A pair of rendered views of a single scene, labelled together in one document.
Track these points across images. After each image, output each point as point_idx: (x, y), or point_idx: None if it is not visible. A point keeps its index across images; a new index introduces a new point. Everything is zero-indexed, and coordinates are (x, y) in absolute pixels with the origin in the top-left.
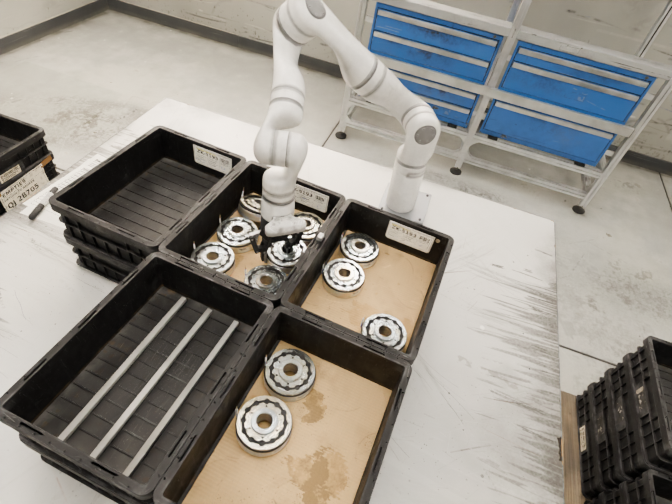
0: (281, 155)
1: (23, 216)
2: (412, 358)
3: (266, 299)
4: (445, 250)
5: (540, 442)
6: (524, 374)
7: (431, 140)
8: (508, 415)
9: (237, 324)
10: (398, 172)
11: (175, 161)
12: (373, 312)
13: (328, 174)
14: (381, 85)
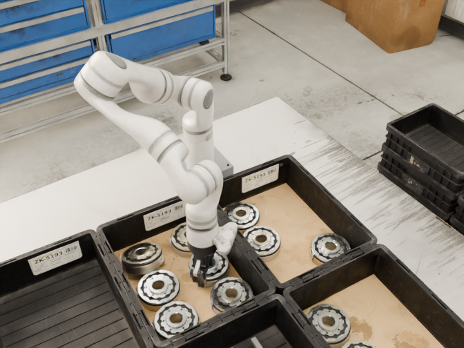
0: (213, 184)
1: None
2: (376, 239)
3: (271, 295)
4: (297, 166)
5: (433, 228)
6: (384, 202)
7: (213, 99)
8: (407, 231)
9: (256, 338)
10: (197, 141)
11: (7, 294)
12: (302, 245)
13: (106, 193)
14: (173, 85)
